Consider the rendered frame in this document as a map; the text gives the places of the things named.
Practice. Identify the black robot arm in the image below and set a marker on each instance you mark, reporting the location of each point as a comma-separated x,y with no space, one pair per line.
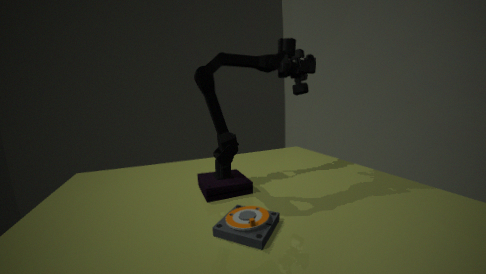
227,142

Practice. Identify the orange round plate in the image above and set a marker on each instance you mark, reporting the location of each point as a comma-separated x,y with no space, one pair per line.
233,221

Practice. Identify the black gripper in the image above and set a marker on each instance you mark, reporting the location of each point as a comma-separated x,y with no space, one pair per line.
300,87

